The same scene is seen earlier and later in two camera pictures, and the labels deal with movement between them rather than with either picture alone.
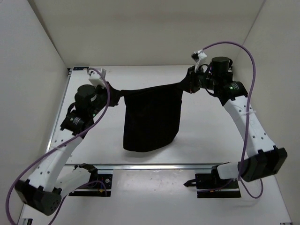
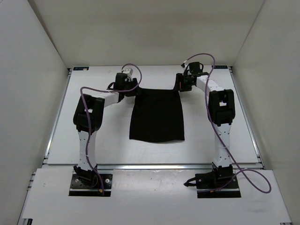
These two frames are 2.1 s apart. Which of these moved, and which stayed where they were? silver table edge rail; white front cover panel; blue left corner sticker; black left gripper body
Moved: black left gripper body
Stayed: white front cover panel; blue left corner sticker; silver table edge rail
